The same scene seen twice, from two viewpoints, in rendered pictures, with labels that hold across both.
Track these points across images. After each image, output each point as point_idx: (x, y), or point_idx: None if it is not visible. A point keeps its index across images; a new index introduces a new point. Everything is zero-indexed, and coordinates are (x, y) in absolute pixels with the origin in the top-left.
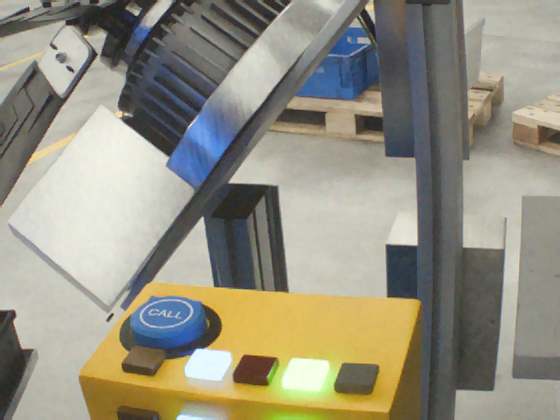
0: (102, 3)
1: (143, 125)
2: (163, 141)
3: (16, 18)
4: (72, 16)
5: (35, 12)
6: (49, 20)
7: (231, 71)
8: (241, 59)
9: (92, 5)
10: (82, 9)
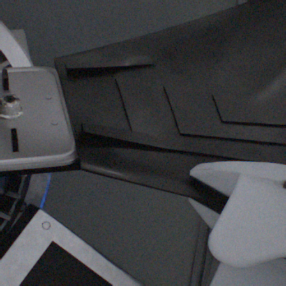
0: (22, 67)
1: (4, 212)
2: (4, 210)
3: (172, 94)
4: (175, 26)
5: (110, 104)
6: (253, 0)
7: (27, 57)
8: (18, 41)
9: (59, 60)
10: (105, 49)
